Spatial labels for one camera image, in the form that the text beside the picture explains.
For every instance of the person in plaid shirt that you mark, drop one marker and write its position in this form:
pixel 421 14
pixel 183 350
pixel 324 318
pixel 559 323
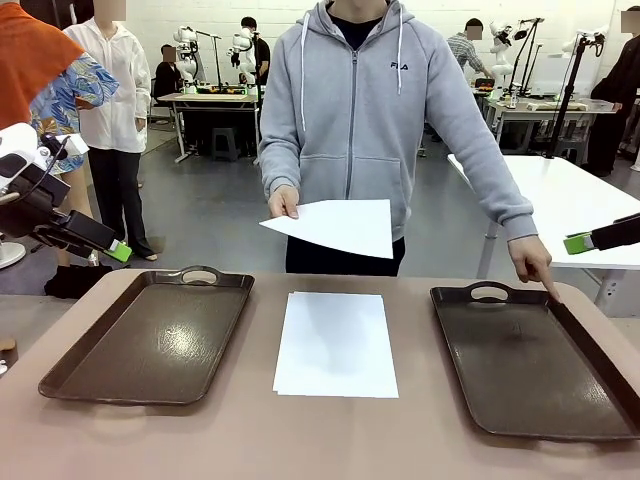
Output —
pixel 462 50

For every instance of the black lamp stand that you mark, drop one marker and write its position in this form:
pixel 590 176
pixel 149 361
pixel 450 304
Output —
pixel 525 55

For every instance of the thin black camera stand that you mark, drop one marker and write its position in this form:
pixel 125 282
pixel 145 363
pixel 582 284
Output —
pixel 217 60

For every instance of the person's right hand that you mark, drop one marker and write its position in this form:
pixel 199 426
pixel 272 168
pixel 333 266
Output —
pixel 285 200

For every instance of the wooden background work table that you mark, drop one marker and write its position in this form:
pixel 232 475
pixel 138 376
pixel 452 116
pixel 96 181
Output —
pixel 210 98
pixel 530 107

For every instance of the person in grey hoodie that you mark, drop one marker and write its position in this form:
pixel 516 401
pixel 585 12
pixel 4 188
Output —
pixel 350 100

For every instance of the small brown object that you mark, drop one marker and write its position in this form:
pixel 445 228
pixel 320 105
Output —
pixel 7 345

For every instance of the white A4 paper sheet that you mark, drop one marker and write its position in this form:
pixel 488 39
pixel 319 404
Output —
pixel 350 225
pixel 335 345

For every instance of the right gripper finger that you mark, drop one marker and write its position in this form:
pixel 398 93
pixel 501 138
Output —
pixel 615 235
pixel 629 218

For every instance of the person in dark coat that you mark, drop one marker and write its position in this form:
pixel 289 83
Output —
pixel 620 100

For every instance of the person's right forearm grey sleeve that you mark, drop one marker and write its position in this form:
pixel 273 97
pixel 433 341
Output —
pixel 277 170

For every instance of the white chair base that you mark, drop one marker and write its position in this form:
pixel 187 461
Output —
pixel 10 255

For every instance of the standing person in black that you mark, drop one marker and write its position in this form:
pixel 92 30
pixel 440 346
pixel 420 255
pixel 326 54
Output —
pixel 261 55

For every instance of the black tripod pole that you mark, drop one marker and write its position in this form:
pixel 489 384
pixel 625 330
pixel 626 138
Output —
pixel 565 100

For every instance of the person's left forearm grey sleeve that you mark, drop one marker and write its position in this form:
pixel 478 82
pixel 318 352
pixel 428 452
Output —
pixel 505 200

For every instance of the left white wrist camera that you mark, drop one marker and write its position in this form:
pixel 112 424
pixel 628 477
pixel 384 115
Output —
pixel 20 175

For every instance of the brown plastic serving tray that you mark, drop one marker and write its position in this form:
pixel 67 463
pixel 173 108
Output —
pixel 525 360
pixel 145 345

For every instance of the white label tag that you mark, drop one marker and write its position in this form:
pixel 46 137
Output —
pixel 75 145

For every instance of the grey plastic stool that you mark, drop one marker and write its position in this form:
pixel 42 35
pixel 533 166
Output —
pixel 224 142

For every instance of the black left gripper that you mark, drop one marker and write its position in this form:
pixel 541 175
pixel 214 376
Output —
pixel 30 200

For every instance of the person in white shirt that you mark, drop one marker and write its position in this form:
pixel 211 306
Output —
pixel 115 90

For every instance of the person's left hand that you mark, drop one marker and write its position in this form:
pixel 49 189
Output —
pixel 532 255

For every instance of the white table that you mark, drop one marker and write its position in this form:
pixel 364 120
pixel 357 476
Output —
pixel 550 200

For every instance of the black bag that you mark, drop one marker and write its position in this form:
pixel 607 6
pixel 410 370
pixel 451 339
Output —
pixel 75 282

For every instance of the seated person in black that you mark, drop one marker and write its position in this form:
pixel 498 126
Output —
pixel 165 75

